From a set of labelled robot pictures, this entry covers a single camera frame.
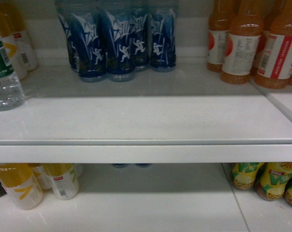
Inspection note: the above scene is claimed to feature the blue sports drink rear middle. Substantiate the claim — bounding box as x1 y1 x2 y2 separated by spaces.
130 0 149 72

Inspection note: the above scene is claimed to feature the clear water bottle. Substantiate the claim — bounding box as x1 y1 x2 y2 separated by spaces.
0 37 25 111

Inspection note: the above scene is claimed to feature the yellow bottle lower left front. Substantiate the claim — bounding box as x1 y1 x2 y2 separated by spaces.
0 163 43 210

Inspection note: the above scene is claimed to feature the lemon tea bottle front middle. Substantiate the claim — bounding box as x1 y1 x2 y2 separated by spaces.
255 162 292 201

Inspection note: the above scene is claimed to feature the white lower shelf board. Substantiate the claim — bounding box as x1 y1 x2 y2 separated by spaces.
0 163 292 232

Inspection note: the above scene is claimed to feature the blue sports drink front middle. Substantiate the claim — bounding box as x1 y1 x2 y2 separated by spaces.
99 0 135 82

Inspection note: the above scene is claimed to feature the white shelf board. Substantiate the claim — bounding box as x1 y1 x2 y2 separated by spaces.
0 163 292 232
0 58 292 163

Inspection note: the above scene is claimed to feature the orange juice bottle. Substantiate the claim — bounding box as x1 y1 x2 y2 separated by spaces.
207 0 235 73
220 0 263 85

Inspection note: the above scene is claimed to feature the blue sports drink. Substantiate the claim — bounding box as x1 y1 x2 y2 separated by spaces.
149 0 178 73
69 0 106 83
99 0 135 82
130 0 149 72

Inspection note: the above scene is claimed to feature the lemon tea bottle front left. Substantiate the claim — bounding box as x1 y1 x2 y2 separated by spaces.
231 162 265 190

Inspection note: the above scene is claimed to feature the white upper shelf board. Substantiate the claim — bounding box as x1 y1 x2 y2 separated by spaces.
0 58 292 163

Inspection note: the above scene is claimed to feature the yellow bottle lower left rear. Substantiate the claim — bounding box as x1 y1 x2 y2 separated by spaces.
43 163 79 200

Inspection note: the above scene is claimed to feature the orange C100 bottle left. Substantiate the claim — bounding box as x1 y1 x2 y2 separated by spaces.
254 0 292 89

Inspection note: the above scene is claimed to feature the blue sports drink front left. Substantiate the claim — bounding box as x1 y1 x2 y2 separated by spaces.
69 0 106 83

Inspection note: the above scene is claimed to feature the blue sports drink right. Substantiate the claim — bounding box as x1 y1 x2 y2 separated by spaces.
149 0 178 73

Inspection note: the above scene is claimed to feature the yellow vitamin bottle back left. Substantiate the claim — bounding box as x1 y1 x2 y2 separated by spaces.
0 0 38 80

